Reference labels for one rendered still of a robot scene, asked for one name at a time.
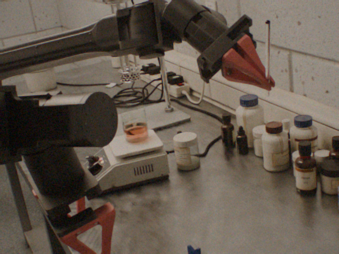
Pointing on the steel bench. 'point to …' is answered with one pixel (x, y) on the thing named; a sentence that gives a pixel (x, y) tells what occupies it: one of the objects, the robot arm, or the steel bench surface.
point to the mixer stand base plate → (158, 118)
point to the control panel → (100, 162)
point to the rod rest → (193, 250)
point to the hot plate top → (117, 142)
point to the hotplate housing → (134, 170)
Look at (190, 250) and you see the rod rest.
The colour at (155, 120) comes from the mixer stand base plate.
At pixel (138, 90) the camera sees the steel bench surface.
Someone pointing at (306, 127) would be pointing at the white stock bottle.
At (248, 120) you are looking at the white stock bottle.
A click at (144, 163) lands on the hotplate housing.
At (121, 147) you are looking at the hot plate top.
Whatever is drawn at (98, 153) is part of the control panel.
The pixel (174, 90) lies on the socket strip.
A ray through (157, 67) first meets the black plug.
